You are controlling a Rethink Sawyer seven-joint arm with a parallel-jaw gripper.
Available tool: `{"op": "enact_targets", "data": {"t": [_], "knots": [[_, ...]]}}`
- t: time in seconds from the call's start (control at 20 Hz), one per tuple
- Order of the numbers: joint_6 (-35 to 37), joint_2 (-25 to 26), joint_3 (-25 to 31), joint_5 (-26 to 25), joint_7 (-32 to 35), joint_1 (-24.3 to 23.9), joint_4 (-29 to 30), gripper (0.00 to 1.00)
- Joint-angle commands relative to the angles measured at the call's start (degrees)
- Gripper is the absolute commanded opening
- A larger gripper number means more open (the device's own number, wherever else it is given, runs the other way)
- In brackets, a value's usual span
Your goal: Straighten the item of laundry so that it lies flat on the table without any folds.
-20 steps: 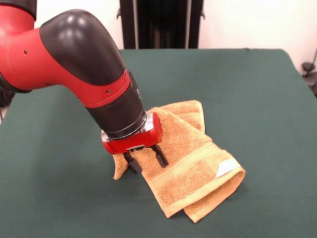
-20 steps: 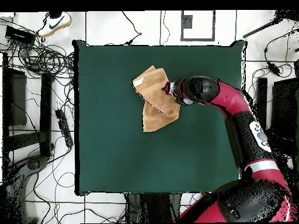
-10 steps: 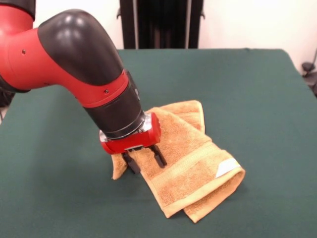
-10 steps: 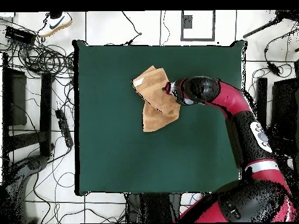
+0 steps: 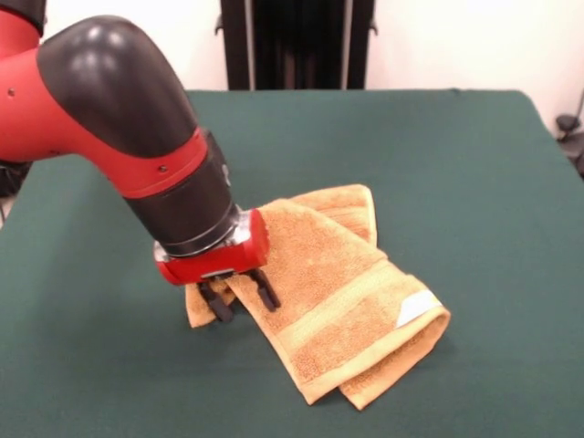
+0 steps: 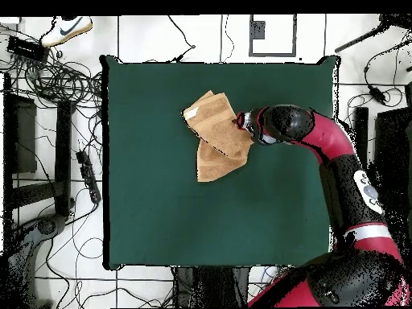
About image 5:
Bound dark green table cloth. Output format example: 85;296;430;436
0;89;584;438

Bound black robot pedestal stand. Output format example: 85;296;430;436
214;0;380;91

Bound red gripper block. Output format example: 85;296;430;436
153;210;281;324

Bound tan terry towel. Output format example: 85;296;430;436
184;183;452;411

